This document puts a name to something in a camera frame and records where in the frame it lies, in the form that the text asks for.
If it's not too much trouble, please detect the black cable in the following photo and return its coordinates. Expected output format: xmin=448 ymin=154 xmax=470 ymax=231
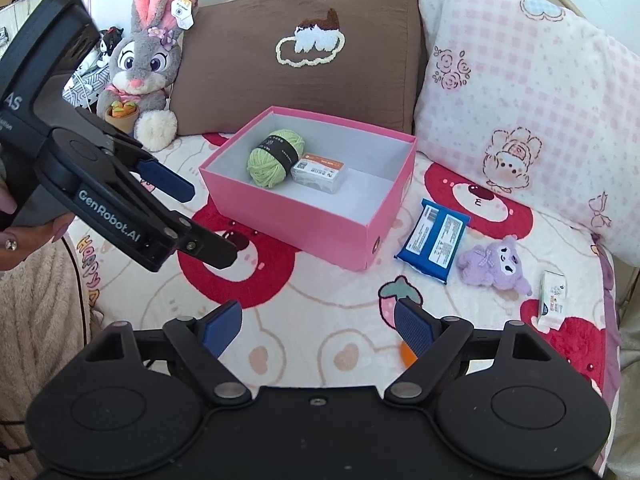
xmin=62 ymin=237 xmax=103 ymax=333

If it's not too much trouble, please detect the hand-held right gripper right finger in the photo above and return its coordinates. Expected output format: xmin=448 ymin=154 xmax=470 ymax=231
xmin=382 ymin=298 xmax=551 ymax=406

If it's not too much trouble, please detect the pink cardboard box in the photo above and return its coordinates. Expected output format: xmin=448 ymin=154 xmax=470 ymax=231
xmin=199 ymin=106 xmax=418 ymax=272

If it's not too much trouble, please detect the bear printed blanket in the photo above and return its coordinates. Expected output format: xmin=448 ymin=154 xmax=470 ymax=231
xmin=65 ymin=130 xmax=623 ymax=461

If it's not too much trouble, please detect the pink checked pillow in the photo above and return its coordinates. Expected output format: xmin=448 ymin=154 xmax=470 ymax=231
xmin=411 ymin=0 xmax=640 ymax=268

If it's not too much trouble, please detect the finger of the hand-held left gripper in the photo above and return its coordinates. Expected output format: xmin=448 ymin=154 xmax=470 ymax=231
xmin=75 ymin=106 xmax=197 ymax=202
xmin=102 ymin=152 xmax=239 ymax=269

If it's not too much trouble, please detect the beige satin bedsheet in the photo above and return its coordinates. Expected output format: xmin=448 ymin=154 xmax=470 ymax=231
xmin=607 ymin=260 xmax=640 ymax=461

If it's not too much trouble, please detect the blue wet wipes packet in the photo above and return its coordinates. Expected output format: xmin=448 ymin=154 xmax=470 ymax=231
xmin=394 ymin=198 xmax=472 ymax=286

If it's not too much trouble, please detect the patterned grey cloth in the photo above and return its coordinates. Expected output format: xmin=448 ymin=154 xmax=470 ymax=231
xmin=64 ymin=67 xmax=112 ymax=110

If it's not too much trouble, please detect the purple plush toy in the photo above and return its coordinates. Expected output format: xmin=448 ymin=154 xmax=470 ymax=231
xmin=457 ymin=235 xmax=533 ymax=297

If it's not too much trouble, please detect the person's left hand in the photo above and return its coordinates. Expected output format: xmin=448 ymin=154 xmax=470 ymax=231
xmin=0 ymin=180 xmax=76 ymax=272

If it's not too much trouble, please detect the black and white plush toy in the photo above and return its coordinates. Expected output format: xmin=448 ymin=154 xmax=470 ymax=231
xmin=92 ymin=26 xmax=125 ymax=68

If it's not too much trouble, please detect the small white carton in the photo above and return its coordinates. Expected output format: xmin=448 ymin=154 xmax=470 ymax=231
xmin=537 ymin=270 xmax=568 ymax=329

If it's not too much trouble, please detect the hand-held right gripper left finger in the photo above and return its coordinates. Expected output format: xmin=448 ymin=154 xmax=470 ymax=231
xmin=80 ymin=300 xmax=253 ymax=406

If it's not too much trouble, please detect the grey rabbit plush toy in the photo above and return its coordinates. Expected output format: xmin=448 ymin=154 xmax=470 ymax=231
xmin=96 ymin=0 xmax=201 ymax=153

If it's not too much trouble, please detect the beige fuzzy blanket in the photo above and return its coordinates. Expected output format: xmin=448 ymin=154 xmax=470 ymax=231
xmin=0 ymin=240 xmax=108 ymax=461

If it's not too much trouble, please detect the clear box with orange label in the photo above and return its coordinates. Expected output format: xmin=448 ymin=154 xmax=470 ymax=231
xmin=290 ymin=152 xmax=347 ymax=194

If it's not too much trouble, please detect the green yarn ball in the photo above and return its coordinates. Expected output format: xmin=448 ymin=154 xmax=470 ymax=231
xmin=246 ymin=130 xmax=306 ymax=190

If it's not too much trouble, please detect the brown pillow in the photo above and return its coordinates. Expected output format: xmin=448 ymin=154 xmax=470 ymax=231
xmin=167 ymin=0 xmax=428 ymax=137

